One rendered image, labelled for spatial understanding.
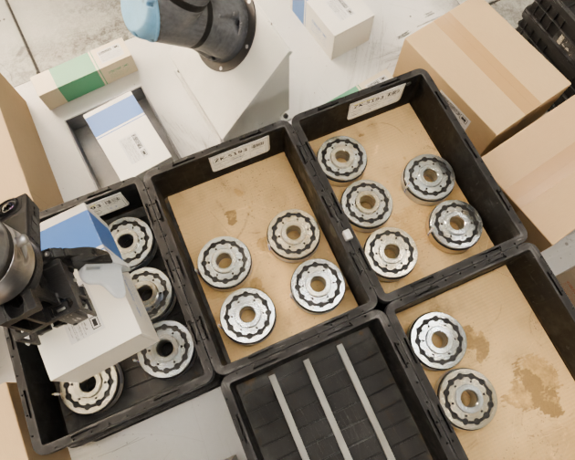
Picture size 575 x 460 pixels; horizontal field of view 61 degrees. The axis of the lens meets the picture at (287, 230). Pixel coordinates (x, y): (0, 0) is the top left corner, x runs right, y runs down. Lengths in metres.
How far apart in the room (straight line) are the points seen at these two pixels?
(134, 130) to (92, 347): 0.62
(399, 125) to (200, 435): 0.77
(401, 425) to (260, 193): 0.51
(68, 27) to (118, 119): 1.36
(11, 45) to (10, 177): 1.53
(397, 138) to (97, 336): 0.72
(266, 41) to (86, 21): 1.55
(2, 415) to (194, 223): 0.47
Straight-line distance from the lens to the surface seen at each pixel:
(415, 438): 0.96
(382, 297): 0.86
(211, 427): 1.07
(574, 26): 1.78
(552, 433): 1.04
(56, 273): 0.58
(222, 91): 1.14
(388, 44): 1.40
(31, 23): 2.61
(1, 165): 1.11
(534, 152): 1.14
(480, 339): 1.00
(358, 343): 0.94
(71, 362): 0.67
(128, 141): 1.16
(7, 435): 1.02
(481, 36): 1.26
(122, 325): 0.66
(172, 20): 0.99
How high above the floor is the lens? 1.76
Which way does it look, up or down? 71 degrees down
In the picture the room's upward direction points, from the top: straight up
